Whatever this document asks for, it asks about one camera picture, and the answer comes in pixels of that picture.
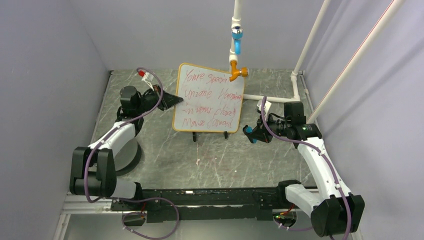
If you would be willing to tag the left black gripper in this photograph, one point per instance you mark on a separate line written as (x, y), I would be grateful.
(167, 100)

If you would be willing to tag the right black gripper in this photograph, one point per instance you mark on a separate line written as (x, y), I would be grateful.
(262, 133)

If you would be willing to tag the yellow framed whiteboard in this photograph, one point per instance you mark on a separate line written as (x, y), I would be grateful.
(211, 102)

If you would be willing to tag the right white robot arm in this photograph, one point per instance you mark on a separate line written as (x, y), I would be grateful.
(334, 209)

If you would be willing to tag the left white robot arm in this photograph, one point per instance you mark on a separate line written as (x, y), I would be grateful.
(93, 171)

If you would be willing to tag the orange faucet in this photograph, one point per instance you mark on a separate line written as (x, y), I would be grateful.
(235, 72)

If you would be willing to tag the blue pipe valve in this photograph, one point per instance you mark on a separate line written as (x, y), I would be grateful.
(237, 34)

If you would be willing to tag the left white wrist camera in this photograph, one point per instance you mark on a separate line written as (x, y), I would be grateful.
(146, 77)

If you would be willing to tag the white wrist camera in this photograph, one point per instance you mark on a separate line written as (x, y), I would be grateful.
(146, 77)
(266, 108)

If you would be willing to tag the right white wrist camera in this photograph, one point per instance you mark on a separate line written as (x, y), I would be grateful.
(266, 108)

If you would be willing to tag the white pvc pipe frame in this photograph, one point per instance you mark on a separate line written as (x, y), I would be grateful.
(356, 62)

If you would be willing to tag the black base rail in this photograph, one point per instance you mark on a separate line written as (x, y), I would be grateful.
(160, 205)

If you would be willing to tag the aluminium frame rail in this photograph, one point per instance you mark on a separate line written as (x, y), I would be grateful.
(76, 205)

